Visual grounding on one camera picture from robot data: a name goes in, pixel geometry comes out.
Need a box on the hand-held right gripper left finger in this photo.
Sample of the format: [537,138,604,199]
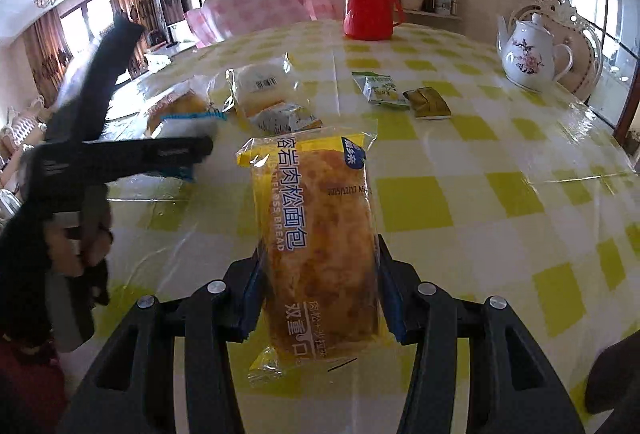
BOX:
[60,246,268,434]

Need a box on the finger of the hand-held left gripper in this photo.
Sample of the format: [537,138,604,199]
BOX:
[30,135,215,187]
[47,16,146,145]

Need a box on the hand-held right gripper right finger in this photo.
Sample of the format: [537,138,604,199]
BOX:
[375,234,586,434]

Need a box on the blue striped snack packet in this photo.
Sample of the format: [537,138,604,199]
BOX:
[150,111,228,182]

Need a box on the yellow bread packet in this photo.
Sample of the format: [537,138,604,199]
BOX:
[236,125,388,387]

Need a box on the white round bun packet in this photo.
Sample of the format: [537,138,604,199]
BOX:
[225,59,296,120]

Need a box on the person's left hand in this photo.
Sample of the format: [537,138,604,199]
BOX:
[47,226,113,277]

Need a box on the white television cabinet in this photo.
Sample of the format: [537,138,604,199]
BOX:
[145,41,198,67]

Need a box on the flat screen television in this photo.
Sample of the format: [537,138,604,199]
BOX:
[159,0,183,27]

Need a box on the beige ornate sofa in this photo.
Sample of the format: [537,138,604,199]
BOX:
[0,96,56,215]

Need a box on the small white orange packet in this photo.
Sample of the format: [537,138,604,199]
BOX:
[248,101,323,135]

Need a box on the yellow checkered tablecloth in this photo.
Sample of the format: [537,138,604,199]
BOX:
[65,19,640,434]

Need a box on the green gold foil packet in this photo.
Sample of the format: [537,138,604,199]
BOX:
[402,86,452,121]

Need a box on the green snack packet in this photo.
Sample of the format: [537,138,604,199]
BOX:
[351,71,411,110]

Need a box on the dark chair back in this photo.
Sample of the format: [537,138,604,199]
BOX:
[585,324,640,415]

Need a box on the white floral teapot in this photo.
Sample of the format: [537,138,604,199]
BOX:
[496,13,575,94]

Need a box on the ornate white tray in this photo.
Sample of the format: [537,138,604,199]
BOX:
[510,0,606,102]

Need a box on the glass panel door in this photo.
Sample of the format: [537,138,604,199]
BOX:
[560,0,640,135]

